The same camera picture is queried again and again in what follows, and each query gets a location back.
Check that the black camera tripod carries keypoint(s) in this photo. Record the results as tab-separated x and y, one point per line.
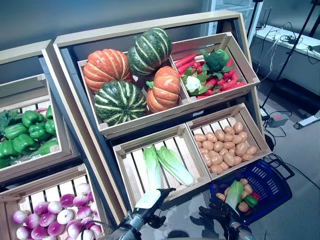
295	47

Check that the small wooden display shelf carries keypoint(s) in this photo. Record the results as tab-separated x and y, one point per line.
22	51

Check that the white long cabinet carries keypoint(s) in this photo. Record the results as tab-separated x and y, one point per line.
300	62

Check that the green bell pepper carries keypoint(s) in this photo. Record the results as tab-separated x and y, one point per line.
32	118
15	131
38	131
7	149
49	112
48	147
24	143
50	126
250	201

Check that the white desk foot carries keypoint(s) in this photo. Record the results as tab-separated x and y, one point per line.
307	122

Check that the white cauliflower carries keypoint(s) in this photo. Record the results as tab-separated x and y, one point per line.
193	83

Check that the blue plastic shopping basket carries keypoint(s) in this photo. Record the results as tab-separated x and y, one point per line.
270	190

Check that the large wooden display shelf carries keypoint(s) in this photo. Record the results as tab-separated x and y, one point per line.
150	25

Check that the thin black light stand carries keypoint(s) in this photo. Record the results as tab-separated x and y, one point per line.
255	15

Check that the robot left arm silver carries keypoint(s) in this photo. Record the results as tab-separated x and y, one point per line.
130	228

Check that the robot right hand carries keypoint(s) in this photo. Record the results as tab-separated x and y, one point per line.
221	210

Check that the wooden cabbage crate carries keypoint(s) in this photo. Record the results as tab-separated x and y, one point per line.
180	147

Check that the wooden pepper crate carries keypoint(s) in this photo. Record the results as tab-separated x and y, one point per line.
62	120

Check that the brown potato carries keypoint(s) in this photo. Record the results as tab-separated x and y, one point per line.
211	137
228	145
224	166
218	146
207	145
251	149
216	159
243	136
207	160
244	181
228	130
226	191
238	127
228	159
216	169
243	207
247	157
228	137
220	196
241	149
248	189
200	137
237	160
220	135
237	139

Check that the black router with antennas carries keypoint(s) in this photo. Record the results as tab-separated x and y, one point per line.
262	25

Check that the purple white turnip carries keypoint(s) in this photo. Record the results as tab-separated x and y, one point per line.
67	200
86	235
80	200
83	212
55	207
23	232
32	220
96	230
87	222
47	219
38	232
56	228
20	216
74	228
83	188
65	216
41	208

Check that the white power strip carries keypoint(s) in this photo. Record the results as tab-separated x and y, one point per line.
264	113

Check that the green broccoli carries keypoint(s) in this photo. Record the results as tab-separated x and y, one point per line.
217	61

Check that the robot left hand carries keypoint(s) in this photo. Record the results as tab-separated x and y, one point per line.
148	200

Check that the red bell pepper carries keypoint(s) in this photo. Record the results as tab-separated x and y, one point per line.
255	195

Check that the wooden potato crate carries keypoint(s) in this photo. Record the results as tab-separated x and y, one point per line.
252	130

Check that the robot right arm silver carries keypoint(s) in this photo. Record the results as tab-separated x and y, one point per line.
241	231

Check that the small orange pumpkin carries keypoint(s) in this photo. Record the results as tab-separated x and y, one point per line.
163	90

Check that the grey box red button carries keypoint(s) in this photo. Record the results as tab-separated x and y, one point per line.
278	120

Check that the large orange pumpkin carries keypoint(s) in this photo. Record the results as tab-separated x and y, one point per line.
106	68

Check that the napa cabbage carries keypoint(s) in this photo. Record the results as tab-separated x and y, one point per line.
152	167
175	165
234	193

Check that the glass door white cabinet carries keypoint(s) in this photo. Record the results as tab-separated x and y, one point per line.
235	6

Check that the green striped pumpkin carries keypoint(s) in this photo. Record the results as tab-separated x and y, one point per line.
150	51
120	102

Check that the wooden pumpkin crate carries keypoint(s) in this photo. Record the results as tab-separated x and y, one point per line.
150	116

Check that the red chili pepper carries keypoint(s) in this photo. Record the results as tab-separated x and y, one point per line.
187	68
232	86
185	60
230	63
230	75
211	82

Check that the green leafy lettuce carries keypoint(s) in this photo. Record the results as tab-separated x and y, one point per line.
7	116

